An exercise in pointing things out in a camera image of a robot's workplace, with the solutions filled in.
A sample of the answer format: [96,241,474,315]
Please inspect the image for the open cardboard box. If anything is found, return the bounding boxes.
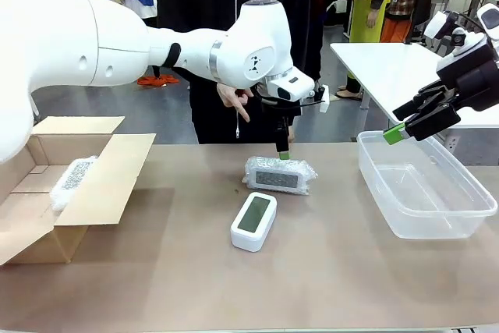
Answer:
[0,116,157,267]

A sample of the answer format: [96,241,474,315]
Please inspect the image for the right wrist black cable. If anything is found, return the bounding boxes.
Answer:
[458,12,487,40]

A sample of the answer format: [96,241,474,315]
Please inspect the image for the bubble-wrapped clock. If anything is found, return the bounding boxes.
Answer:
[241,155,319,197]
[49,155,98,213]

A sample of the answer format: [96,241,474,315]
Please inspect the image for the white background table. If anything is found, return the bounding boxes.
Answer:
[330,41,499,131]

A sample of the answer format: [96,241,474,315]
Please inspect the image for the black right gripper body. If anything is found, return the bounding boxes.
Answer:
[436,40,499,112]

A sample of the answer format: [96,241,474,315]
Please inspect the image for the mannequin yellow apron black jacket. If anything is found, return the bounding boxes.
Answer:
[334,0,393,102]

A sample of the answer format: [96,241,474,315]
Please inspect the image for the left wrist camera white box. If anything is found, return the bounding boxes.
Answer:
[299,83,331,114]

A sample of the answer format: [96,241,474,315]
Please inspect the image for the mannequin plaid shirt orange trousers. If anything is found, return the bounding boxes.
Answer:
[380,0,414,44]

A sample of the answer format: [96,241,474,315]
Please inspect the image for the clear plastic container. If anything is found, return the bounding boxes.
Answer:
[356,129,499,240]

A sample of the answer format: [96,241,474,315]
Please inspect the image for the person's right hand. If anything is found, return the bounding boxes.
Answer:
[216,83,255,123]

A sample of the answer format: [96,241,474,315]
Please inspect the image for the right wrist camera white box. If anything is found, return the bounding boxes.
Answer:
[423,10,462,41]

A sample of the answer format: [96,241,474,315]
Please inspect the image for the unwrapped white digital clock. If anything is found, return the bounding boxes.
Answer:
[229,191,278,253]

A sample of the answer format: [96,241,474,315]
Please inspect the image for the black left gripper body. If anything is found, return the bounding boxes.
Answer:
[260,93,303,143]

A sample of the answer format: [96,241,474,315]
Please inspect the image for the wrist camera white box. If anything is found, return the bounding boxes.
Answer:
[299,83,331,114]
[423,10,462,41]

